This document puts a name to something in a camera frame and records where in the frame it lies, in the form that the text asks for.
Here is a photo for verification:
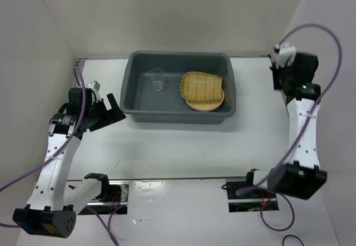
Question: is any black cable loop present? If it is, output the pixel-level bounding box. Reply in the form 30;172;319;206
283;235;304;246

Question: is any clear plastic cup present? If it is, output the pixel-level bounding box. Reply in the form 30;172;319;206
149;68;165;91

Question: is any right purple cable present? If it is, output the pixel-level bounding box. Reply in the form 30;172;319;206
236;23;342;232

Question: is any woven bamboo tray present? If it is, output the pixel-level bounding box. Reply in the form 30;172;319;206
180;71;223;103

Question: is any tan plate with bear print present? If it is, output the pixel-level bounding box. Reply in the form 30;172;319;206
186;90;225;112

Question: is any purple cable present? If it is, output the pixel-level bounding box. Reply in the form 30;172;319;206
236;23;342;232
0;66;125;245

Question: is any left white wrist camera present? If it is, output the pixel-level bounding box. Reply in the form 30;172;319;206
86;80;101;102

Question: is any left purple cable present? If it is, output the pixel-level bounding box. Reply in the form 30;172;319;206
0;66;125;245

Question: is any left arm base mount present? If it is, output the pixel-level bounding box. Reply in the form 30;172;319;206
87;181;130;215

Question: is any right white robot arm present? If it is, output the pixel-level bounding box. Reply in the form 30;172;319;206
244;48;327;200

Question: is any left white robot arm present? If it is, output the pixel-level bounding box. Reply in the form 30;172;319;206
12;87;126;238

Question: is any aluminium frame rail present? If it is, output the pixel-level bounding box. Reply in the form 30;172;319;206
72;58;87;88

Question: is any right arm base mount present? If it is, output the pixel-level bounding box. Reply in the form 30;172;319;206
221;177;279;213

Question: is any grey plastic bin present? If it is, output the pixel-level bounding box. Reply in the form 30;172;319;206
120;51;236;124

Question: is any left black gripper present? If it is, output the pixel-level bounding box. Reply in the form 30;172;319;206
85;93;126;131

